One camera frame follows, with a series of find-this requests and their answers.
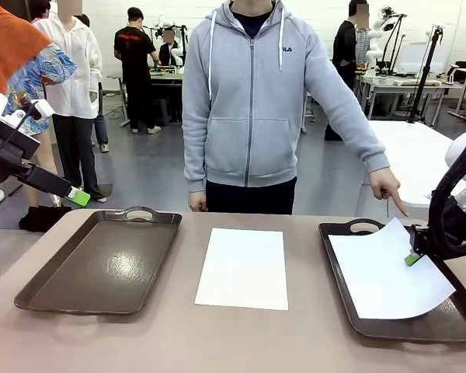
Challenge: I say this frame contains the white cable connector block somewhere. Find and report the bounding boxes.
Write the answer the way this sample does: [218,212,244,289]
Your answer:
[33,99,56,118]

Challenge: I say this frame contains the person in plaid shirt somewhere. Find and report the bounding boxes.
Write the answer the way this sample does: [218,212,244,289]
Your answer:
[355,26,373,73]

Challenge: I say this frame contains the seated person in black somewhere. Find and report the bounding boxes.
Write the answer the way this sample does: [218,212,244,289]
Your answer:
[158,30,184,67]

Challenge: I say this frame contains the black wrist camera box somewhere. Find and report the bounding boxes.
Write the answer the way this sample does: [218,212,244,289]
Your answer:
[0,119,40,161]

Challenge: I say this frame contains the brown plastic serving tray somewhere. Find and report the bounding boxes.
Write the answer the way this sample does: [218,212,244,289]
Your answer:
[14,205,183,315]
[318,218,466,343]

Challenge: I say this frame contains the dark background workbench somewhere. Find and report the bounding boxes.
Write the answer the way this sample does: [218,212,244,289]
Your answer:
[107,64,186,127]

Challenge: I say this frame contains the mannequin in orange blue clothes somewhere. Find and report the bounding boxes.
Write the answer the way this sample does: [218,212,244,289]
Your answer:
[0,0,78,209]

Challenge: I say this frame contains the person's left forearm grey sleeve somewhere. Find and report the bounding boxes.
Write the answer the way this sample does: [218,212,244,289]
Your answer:
[329,96,391,175]

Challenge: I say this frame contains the long grey work table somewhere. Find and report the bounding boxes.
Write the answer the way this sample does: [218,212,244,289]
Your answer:
[356,72,464,129]

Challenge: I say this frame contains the person's right hand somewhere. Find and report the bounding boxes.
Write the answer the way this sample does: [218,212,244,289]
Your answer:
[188,190,210,213]

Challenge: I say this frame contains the standing person in black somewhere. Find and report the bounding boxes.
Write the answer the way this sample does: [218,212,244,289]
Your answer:
[324,0,372,142]

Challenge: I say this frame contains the black cloth on floor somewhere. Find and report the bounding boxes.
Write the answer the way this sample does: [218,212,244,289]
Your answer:
[18,204,73,233]

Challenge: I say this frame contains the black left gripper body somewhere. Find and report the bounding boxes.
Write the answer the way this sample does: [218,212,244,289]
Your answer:
[0,153,26,184]

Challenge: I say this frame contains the black tripod stand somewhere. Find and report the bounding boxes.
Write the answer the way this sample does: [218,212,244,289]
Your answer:
[407,23,447,125]

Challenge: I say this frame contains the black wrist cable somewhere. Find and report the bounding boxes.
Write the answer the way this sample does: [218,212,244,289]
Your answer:
[0,96,36,155]

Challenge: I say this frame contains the person in grey hoodie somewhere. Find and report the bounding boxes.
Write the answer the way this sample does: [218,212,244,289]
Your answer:
[181,0,358,215]

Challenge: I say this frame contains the white table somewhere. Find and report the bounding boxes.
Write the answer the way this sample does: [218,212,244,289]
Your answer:
[355,119,466,218]

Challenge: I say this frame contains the white A4 paper sheet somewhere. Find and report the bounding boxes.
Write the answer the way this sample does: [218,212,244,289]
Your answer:
[327,217,457,321]
[193,227,290,312]

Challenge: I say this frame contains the person in white jacket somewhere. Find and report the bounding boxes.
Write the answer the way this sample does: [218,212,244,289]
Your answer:
[33,0,109,204]

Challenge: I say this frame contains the person in black T-shirt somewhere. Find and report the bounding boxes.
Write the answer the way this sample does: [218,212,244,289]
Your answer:
[113,6,163,135]

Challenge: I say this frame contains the person's left hand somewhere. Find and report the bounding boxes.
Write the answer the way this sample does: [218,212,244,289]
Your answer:
[367,167,410,218]

